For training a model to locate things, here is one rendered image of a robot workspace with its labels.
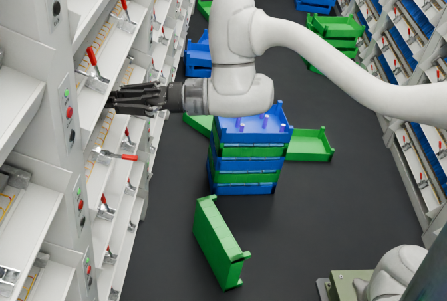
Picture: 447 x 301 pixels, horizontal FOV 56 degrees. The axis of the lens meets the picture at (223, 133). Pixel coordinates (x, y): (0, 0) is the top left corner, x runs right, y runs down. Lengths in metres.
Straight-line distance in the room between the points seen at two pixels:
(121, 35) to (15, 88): 0.57
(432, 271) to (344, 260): 0.98
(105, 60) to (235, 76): 0.29
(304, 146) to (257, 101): 1.38
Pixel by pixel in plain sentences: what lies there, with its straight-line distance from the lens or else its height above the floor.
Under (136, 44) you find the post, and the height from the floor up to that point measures 0.82.
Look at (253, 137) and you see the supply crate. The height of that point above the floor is 0.35.
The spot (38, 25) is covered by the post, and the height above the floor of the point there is 1.21.
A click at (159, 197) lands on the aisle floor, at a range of 1.92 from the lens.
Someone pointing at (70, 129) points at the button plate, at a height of 1.02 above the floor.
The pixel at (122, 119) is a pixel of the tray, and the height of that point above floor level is 0.74.
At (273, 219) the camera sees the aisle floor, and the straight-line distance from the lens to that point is 1.92.
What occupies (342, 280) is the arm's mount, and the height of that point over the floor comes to 0.28.
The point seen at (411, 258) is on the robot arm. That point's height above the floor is 0.56.
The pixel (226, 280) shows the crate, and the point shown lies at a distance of 1.60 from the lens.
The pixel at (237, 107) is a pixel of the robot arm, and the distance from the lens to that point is 0.97.
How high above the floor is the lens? 1.44
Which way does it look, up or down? 39 degrees down
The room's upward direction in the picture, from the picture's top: 10 degrees clockwise
